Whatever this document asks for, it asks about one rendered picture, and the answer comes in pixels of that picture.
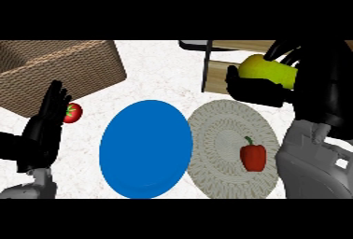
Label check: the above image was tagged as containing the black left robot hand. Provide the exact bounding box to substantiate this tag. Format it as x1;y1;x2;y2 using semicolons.
0;79;72;174

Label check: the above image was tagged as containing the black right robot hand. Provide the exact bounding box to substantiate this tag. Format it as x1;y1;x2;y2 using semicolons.
225;39;353;140

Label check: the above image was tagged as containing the round woven grey placemat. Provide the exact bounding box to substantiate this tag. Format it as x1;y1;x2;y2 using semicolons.
183;99;281;200

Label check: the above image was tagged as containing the red tomato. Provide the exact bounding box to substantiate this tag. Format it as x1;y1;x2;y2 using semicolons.
62;102;84;124

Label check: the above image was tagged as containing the brown wicker basket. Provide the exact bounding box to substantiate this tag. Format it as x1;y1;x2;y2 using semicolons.
0;39;129;119

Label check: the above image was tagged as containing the blue oval plate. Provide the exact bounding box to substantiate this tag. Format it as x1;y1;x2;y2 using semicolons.
98;99;195;200

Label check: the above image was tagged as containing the red bell pepper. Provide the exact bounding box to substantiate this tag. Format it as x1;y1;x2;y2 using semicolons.
239;135;267;173

